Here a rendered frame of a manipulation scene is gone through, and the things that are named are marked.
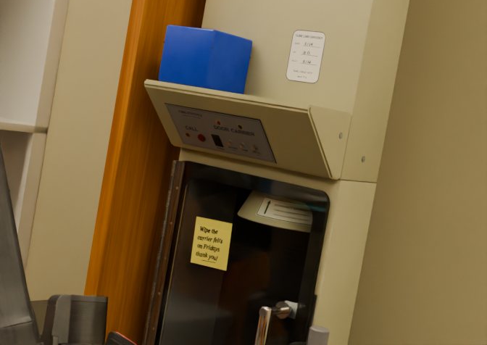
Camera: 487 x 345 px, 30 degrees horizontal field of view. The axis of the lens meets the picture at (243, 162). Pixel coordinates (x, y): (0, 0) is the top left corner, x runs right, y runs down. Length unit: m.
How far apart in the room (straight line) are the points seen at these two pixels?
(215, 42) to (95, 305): 0.48
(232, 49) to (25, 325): 0.57
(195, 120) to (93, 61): 0.95
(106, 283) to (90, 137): 0.83
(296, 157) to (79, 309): 0.42
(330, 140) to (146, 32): 0.39
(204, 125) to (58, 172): 1.03
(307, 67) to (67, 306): 0.54
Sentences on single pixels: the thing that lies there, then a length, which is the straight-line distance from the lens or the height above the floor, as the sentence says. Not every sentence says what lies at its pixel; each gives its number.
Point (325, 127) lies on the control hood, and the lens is 1.29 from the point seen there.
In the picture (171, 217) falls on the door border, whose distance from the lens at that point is 1.53.
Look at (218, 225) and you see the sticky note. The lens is 1.47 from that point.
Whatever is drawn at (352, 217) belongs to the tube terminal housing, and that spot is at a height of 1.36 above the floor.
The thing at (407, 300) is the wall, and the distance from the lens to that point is 1.79.
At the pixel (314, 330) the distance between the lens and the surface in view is 1.26.
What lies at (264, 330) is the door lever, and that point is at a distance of 1.36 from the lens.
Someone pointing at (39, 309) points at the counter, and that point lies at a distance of 2.25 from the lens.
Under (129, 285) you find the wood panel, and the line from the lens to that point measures 1.59.
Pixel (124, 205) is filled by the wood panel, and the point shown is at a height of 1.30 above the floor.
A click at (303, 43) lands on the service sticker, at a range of 1.41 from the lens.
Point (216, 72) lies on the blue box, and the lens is 1.40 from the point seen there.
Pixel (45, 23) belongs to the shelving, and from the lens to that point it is 2.49.
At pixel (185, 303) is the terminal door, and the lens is 1.51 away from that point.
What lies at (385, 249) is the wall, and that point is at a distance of 1.80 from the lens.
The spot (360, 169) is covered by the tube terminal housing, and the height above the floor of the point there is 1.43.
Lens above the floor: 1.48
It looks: 3 degrees down
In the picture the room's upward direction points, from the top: 10 degrees clockwise
